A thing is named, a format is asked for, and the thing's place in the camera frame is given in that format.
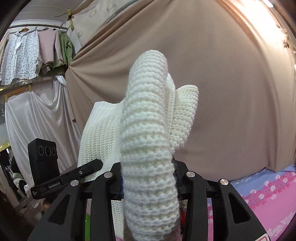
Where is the white dotted hanging shirt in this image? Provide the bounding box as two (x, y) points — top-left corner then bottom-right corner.
(1, 30), (42, 86)

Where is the green hanging garment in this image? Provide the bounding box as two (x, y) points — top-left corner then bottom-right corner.
(40, 31), (75, 76)

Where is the white satin curtain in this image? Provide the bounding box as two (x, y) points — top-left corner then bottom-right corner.
(4, 80), (81, 187)

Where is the pink hanging top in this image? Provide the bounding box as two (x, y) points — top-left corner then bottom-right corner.
(38, 30), (64, 65)

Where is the red white black knit sweater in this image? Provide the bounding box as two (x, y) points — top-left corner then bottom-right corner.
(78, 50), (199, 240)

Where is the beige backdrop cloth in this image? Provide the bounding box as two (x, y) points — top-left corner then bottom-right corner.
(66, 1), (295, 180)

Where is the pink floral bed sheet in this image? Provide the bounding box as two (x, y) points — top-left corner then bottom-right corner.
(206, 164), (296, 241)

